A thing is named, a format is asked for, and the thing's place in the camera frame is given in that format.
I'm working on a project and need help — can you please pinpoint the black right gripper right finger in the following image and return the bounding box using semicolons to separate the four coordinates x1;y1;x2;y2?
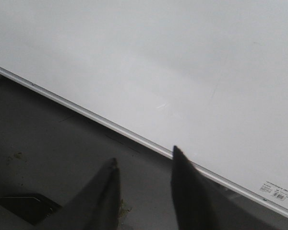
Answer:
171;146;263;230

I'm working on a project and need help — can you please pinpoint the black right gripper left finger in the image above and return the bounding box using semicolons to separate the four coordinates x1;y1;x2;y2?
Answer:
37;158;120;230

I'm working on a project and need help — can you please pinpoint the black box with round socket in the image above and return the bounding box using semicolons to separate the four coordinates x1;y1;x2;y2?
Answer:
0;194;61;225

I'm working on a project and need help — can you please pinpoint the small printed product label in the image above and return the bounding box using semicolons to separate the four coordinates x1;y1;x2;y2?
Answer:
260;181;288;201

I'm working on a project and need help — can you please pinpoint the white whiteboard with aluminium frame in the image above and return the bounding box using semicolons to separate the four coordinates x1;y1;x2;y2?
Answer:
0;0;288;217

